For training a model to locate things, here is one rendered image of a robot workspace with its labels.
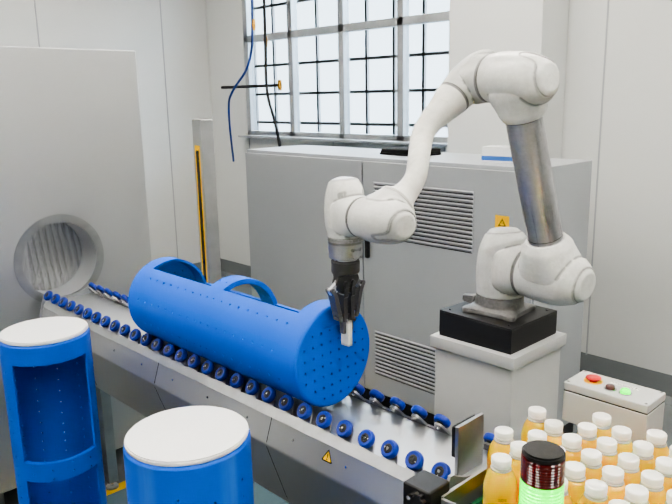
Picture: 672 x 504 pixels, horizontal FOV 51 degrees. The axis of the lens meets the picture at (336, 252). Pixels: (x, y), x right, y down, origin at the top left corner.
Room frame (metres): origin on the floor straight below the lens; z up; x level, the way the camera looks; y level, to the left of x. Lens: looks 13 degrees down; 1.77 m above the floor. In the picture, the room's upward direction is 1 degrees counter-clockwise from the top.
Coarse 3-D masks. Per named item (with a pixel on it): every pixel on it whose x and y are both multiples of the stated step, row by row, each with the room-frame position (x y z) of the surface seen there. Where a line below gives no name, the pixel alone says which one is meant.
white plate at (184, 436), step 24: (192, 408) 1.59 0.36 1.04; (216, 408) 1.59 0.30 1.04; (144, 432) 1.47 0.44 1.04; (168, 432) 1.47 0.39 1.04; (192, 432) 1.46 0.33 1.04; (216, 432) 1.46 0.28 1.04; (240, 432) 1.46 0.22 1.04; (144, 456) 1.36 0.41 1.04; (168, 456) 1.36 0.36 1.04; (192, 456) 1.35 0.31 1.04; (216, 456) 1.36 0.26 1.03
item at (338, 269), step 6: (336, 264) 1.75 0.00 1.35; (342, 264) 1.74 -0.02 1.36; (348, 264) 1.74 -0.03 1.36; (354, 264) 1.75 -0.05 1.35; (336, 270) 1.75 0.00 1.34; (342, 270) 1.74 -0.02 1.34; (348, 270) 1.74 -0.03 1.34; (354, 270) 1.75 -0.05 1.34; (336, 276) 1.75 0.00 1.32; (342, 276) 1.75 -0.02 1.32; (348, 276) 1.77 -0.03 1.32; (354, 276) 1.78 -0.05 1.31; (336, 282) 1.74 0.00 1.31; (342, 282) 1.75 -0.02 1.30; (336, 288) 1.76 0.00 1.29; (342, 288) 1.75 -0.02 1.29
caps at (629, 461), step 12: (648, 432) 1.34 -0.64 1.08; (660, 432) 1.34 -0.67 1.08; (636, 444) 1.29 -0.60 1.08; (648, 444) 1.29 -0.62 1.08; (660, 444) 1.31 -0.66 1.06; (624, 456) 1.24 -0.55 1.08; (636, 456) 1.24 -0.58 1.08; (648, 456) 1.27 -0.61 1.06; (612, 468) 1.20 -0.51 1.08; (624, 468) 1.22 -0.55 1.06; (636, 468) 1.22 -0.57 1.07; (660, 468) 1.21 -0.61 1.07; (588, 480) 1.16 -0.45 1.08; (600, 480) 1.16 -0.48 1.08; (612, 480) 1.17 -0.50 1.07; (648, 480) 1.16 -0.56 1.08; (660, 480) 1.15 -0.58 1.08; (588, 492) 1.13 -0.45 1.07; (600, 492) 1.12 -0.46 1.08; (636, 492) 1.11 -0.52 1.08; (648, 492) 1.11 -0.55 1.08
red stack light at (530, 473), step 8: (528, 464) 0.93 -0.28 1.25; (536, 464) 0.92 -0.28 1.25; (560, 464) 0.92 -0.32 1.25; (520, 472) 0.95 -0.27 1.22; (528, 472) 0.93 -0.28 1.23; (536, 472) 0.92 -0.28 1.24; (544, 472) 0.92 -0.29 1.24; (552, 472) 0.92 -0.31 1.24; (560, 472) 0.92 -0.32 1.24; (528, 480) 0.93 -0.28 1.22; (536, 480) 0.92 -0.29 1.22; (544, 480) 0.92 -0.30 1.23; (552, 480) 0.91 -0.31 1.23; (560, 480) 0.92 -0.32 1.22; (536, 488) 0.92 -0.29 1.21; (544, 488) 0.92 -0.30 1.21; (552, 488) 0.91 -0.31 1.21
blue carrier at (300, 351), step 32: (160, 288) 2.20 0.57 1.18; (192, 288) 2.10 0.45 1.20; (224, 288) 2.03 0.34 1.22; (256, 288) 2.17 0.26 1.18; (160, 320) 2.15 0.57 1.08; (192, 320) 2.02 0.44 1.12; (224, 320) 1.92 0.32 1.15; (256, 320) 1.84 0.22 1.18; (288, 320) 1.77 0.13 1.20; (320, 320) 1.75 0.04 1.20; (192, 352) 2.12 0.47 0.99; (224, 352) 1.91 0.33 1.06; (256, 352) 1.80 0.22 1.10; (288, 352) 1.71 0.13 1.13; (320, 352) 1.74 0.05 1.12; (352, 352) 1.83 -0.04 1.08; (288, 384) 1.72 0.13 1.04; (320, 384) 1.74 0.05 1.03; (352, 384) 1.83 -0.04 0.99
